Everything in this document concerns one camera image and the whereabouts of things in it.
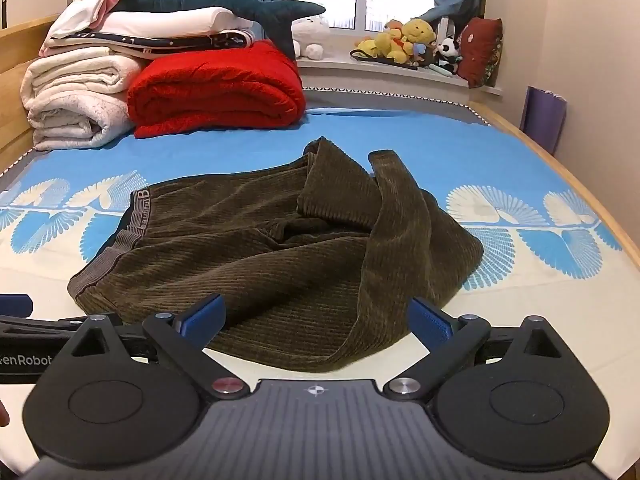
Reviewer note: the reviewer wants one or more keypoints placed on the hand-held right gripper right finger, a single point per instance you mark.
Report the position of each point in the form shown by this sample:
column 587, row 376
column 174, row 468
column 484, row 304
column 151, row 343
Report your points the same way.
column 426, row 318

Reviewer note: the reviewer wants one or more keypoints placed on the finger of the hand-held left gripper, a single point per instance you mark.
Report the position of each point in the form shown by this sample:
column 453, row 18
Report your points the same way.
column 45, row 327
column 15, row 305

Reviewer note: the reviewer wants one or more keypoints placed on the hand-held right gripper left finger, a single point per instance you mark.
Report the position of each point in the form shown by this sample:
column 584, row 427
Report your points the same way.
column 202, row 316

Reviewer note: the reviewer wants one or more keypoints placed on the person's left hand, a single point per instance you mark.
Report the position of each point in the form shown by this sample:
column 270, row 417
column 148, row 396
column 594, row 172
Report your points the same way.
column 3, row 415

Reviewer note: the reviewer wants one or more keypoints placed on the blue white printed bed sheet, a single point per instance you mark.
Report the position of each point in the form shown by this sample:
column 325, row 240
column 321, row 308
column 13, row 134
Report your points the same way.
column 500, row 160

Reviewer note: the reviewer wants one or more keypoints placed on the white rolled quilt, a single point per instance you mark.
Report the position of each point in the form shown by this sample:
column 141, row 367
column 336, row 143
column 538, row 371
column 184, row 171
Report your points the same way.
column 75, row 95

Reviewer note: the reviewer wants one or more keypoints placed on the red folded blanket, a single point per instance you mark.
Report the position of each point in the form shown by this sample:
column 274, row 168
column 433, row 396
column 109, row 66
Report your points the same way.
column 215, row 90

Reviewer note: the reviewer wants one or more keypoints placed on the purple bag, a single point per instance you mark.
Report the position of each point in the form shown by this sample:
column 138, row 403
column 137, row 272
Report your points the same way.
column 542, row 117

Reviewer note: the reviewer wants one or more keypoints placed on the panda plush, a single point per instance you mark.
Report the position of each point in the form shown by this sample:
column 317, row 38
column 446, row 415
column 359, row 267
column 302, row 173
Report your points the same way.
column 448, row 52

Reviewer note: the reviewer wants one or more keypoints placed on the red cushion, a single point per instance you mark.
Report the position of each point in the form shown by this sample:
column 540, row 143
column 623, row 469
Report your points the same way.
column 480, row 50

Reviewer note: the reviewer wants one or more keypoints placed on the yellow red-shirt bear plush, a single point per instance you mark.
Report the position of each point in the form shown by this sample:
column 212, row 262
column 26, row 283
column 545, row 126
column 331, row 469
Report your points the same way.
column 392, row 44

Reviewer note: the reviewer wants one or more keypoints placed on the navy star-print folded blanket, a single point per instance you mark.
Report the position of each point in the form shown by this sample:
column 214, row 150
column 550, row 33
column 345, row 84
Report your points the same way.
column 150, row 40

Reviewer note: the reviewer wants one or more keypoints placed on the white folded cloth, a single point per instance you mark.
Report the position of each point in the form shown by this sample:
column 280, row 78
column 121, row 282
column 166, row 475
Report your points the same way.
column 75, row 15

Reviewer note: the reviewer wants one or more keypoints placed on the white folded blanket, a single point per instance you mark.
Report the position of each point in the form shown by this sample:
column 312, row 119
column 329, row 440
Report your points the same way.
column 175, row 21

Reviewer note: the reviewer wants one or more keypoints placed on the white plush toy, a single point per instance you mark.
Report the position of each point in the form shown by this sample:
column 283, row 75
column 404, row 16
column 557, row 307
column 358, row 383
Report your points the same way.
column 310, row 35

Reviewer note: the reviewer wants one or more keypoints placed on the pink cloth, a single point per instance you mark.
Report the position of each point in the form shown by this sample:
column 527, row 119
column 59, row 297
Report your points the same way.
column 111, row 2

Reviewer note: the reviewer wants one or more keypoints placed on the wooden bed frame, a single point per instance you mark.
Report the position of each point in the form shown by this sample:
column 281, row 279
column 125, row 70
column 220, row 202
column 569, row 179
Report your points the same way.
column 12, row 80

